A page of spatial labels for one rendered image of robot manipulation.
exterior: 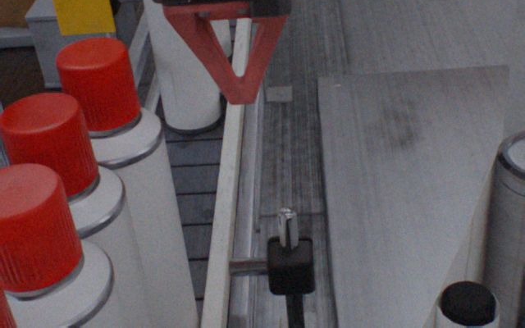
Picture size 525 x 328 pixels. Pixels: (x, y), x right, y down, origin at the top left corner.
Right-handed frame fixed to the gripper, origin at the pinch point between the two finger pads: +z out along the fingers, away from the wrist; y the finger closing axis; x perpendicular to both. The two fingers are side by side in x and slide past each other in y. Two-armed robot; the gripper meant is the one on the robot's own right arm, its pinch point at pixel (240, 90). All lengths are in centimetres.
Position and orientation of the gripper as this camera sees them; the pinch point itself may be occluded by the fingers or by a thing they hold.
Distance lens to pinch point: 44.1
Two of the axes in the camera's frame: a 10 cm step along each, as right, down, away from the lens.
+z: 0.9, 8.2, 5.6
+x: -10.0, 0.6, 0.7
